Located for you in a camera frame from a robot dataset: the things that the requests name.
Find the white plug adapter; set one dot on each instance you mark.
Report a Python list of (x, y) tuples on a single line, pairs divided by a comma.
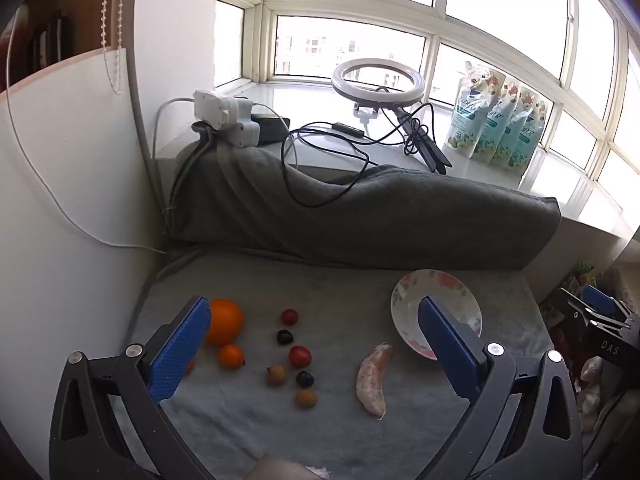
[(242, 134)]

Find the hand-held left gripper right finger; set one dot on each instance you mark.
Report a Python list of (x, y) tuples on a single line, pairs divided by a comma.
[(445, 340)]

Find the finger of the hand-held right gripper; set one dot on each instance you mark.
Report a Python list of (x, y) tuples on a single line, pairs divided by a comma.
[(600, 300), (575, 304)]

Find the white phone clamp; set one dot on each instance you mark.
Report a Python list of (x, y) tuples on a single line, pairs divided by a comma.
[(365, 112)]

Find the white plastic bag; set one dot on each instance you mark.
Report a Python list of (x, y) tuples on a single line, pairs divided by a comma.
[(591, 390)]

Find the dark purple grape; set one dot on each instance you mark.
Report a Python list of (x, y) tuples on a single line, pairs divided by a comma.
[(304, 379)]

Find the dark plum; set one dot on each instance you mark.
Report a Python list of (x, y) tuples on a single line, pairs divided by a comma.
[(284, 336)]

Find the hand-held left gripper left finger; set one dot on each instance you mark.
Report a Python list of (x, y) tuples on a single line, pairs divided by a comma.
[(180, 350)]

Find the floral white plate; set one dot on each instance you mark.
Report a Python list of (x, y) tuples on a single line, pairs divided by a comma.
[(425, 285)]

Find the green snack packet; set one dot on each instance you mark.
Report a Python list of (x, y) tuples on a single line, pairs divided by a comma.
[(586, 275)]

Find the brown wooden shelf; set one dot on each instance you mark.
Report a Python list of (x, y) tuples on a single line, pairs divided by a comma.
[(85, 20)]

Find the black tripod stand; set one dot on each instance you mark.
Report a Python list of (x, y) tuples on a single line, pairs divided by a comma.
[(427, 147)]

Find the white power adapter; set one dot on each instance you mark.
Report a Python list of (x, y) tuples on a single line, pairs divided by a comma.
[(212, 105)]

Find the brown longan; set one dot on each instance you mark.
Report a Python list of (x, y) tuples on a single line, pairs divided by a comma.
[(306, 398), (276, 375)]

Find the large orange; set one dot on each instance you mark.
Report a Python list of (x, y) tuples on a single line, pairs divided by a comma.
[(226, 321)]

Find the peeled citrus segment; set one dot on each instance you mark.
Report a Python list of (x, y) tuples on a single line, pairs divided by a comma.
[(372, 380)]

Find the white window frame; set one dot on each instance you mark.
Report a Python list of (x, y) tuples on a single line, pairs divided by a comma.
[(350, 10)]

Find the teal refill pouch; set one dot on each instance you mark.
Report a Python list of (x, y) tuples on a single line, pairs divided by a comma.
[(532, 152), (495, 135), (515, 145), (470, 115)]

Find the black power brick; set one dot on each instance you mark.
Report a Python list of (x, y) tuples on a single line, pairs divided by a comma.
[(272, 127)]

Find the small tangerine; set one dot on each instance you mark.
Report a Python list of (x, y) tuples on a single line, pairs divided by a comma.
[(190, 366), (231, 356)]

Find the red cherry tomato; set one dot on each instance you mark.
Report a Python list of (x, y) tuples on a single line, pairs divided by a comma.
[(300, 356), (289, 316)]

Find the folded dark grey blanket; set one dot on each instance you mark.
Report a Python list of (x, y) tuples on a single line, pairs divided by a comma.
[(350, 210)]

